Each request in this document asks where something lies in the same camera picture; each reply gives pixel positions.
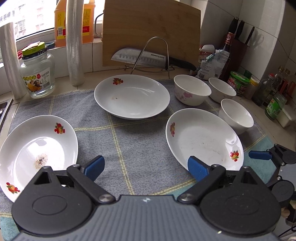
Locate white fruit plate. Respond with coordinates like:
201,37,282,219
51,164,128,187
1,115,78,202
94,74,170,120
166,108,244,171

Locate white bowl pink flowers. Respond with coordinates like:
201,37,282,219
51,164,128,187
174,74,212,106

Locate grey blue checked towel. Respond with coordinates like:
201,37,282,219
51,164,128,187
0,78,277,241

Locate green label glass jar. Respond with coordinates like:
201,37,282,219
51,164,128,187
265,92,287,120

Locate dark oil glass bottle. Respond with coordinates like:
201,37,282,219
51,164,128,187
251,73,275,106

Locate yellow lid spice jar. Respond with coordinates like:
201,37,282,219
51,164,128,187
244,77,259,100

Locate green lid sauce jar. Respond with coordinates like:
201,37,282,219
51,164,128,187
227,71,250,96

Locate white plastic food bag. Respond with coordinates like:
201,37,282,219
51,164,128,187
197,50,230,81

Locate wooden knife block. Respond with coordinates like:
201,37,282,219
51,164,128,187
227,20,255,72

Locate steel sink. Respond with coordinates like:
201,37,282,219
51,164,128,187
0,98,13,131

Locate dark soy sauce bottle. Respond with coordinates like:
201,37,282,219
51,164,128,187
220,17,239,82

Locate glass jar green lid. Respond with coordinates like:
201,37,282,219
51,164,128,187
19,41,55,99

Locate red white seasoning bag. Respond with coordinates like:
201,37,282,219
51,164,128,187
199,44,215,62

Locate steel santoku knife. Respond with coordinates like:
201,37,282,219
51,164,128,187
111,48,197,71

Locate bamboo cutting board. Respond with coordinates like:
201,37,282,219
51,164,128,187
102,0,201,66

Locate left plastic wrap roll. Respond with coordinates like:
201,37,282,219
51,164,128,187
1,22,27,99

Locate plastic wrap roll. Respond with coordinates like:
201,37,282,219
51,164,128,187
1,22,27,99
66,0,84,86

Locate orange oil bottle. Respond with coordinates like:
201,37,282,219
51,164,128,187
54,0,95,47

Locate right plastic wrap roll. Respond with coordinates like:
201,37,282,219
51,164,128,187
66,0,84,86

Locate steel wire rack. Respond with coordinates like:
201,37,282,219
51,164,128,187
123,36,176,79

